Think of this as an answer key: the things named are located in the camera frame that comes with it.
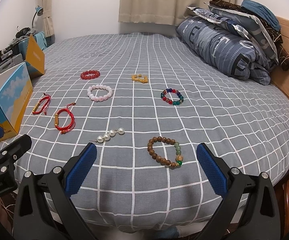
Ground teal suitcase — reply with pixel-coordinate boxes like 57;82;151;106
17;31;48;55

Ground folded blue duvet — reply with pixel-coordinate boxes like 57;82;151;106
176;16;271;86

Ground blue patterned pillow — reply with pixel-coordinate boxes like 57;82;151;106
187;5;278;63

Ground grey checked bed sheet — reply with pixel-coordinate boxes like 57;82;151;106
15;33;289;232

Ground red cord bracelet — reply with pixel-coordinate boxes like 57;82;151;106
53;102;77;135
32;93;52;116

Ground beige side curtain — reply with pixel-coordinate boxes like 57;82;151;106
38;0;55;37

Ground grey suitcase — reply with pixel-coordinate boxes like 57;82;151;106
0;54;24;74

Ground red bead bracelet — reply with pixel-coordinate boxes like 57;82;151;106
80;69;101;80

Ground brown wooden bead bracelet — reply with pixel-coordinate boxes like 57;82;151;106
146;136;184;169

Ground clutter pile on suitcases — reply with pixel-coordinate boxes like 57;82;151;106
0;27;38;62

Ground blue yellow cardboard box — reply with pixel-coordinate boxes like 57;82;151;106
0;43;45;141

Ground blue desk lamp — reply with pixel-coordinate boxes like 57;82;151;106
31;5;44;28

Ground yellow bead bracelet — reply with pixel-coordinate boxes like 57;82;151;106
131;74;149;84

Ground pink bead bracelet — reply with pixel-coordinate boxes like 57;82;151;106
86;83;114;103

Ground brown patterned blanket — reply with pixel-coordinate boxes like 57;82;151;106
208;0;289;71

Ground teal folded cloth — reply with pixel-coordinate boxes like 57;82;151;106
241;0;281;31

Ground multicolour glass bead bracelet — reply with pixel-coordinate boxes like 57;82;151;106
160;88;185;106

